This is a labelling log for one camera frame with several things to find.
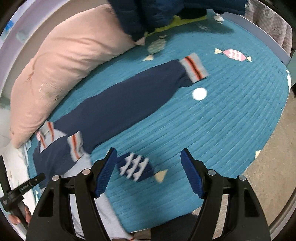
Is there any pink pillow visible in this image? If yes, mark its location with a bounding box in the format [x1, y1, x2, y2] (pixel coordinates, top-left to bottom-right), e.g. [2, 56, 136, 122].
[10, 4, 144, 148]

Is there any teal quilted bedspread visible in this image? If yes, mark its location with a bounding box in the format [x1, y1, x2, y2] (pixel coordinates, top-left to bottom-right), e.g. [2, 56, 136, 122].
[28, 9, 292, 233]

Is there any white bed frame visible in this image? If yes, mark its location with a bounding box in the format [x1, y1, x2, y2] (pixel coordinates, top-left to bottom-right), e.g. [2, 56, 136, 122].
[223, 13, 291, 66]

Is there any yellow-green cloth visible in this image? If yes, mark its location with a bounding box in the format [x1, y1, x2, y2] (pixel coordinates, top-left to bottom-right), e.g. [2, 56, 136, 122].
[144, 16, 207, 37]

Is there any dark blue puffer jacket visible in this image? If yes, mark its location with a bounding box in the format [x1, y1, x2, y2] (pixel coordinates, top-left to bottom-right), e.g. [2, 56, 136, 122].
[109, 0, 247, 42]

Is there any person's left hand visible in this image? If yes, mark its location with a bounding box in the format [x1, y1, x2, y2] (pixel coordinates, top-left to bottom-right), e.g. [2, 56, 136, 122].
[8, 201, 32, 227]

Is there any navy and grey jacket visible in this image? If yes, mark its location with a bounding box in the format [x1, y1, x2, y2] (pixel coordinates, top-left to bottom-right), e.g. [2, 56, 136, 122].
[33, 53, 209, 240]

